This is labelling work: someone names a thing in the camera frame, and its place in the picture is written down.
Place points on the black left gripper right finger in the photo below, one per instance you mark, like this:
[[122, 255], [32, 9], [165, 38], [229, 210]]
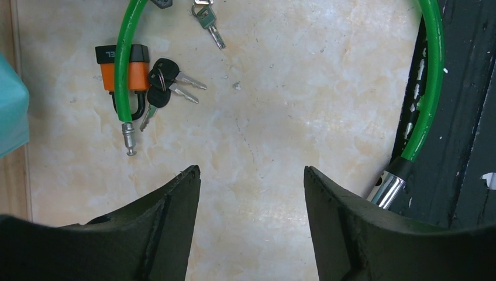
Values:
[[353, 239]]

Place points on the teal t-shirt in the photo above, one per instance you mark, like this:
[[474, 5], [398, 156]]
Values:
[[14, 107]]

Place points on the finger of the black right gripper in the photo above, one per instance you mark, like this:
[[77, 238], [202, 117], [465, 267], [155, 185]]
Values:
[[162, 4]]

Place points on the green cable lock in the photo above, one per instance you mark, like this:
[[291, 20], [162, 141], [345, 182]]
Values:
[[393, 178]]

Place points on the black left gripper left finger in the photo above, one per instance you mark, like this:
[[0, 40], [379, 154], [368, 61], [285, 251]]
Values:
[[148, 239]]

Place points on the black-headed padlock keys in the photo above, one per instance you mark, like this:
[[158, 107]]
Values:
[[163, 79]]

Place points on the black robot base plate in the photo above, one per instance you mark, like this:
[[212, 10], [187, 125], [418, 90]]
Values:
[[447, 185]]

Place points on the silver cable lock keys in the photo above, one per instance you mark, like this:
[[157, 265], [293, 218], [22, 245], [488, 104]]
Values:
[[203, 12]]

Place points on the orange black padlock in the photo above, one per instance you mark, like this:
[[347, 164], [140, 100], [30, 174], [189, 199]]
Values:
[[138, 69]]

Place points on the wooden clothes rack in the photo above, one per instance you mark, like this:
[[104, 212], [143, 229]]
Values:
[[15, 179]]

